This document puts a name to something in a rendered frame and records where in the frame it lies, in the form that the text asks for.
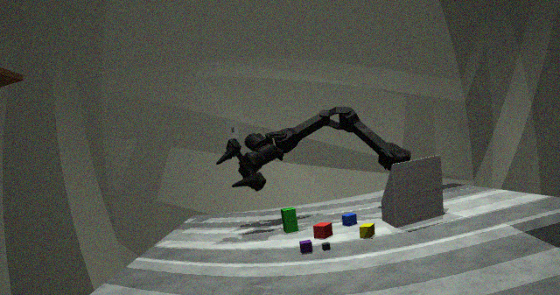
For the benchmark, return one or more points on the red block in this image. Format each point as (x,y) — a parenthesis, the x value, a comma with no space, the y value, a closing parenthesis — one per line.
(322,230)

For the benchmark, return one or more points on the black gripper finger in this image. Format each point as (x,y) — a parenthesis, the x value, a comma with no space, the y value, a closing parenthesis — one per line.
(250,181)
(228,154)

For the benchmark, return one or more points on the yellow block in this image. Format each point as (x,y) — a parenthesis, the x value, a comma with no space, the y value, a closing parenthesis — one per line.
(367,230)

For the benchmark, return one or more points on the purple block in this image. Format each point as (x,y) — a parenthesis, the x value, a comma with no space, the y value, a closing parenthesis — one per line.
(306,246)

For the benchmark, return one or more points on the green block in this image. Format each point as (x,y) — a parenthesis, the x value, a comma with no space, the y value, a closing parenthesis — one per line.
(290,226)
(288,214)

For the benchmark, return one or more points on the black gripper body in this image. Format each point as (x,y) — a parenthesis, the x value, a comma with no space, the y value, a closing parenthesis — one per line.
(251,161)

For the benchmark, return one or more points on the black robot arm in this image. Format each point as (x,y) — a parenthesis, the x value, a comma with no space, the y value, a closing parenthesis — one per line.
(288,138)

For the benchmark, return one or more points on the small blue block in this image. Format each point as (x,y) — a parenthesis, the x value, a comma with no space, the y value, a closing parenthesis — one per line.
(349,219)

